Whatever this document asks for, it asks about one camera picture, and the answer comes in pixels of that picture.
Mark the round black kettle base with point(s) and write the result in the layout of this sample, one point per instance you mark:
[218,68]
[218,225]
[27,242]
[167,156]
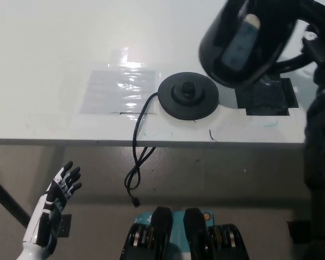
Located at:
[189,105]

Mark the black floor tape square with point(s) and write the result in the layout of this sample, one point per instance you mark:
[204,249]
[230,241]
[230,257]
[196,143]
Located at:
[66,225]
[299,233]

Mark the black electric kettle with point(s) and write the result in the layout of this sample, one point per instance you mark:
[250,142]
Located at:
[233,40]

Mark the clear laminated paper sheet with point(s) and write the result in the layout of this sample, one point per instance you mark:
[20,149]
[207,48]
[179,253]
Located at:
[116,92]

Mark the black tape patch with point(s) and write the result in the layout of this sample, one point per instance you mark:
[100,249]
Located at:
[265,100]

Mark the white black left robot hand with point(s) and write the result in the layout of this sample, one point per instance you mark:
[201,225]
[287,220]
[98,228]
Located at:
[46,214]

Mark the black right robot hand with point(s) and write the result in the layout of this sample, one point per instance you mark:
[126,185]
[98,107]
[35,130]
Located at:
[321,35]

